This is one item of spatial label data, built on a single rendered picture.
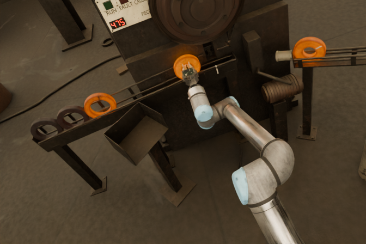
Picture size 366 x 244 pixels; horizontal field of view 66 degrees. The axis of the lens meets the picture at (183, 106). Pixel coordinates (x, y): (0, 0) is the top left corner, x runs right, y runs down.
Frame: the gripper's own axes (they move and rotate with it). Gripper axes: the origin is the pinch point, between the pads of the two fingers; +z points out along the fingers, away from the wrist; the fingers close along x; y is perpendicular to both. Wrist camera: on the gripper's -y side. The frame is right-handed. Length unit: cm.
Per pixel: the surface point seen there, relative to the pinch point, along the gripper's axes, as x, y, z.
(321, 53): -67, 0, -24
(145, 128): 33.5, -9.6, -24.6
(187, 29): -6.4, 29.9, -4.8
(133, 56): 27.1, 7.6, 13.5
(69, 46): 146, -135, 214
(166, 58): 9.0, 3.7, 6.7
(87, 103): 61, 1, -2
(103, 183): 91, -72, -22
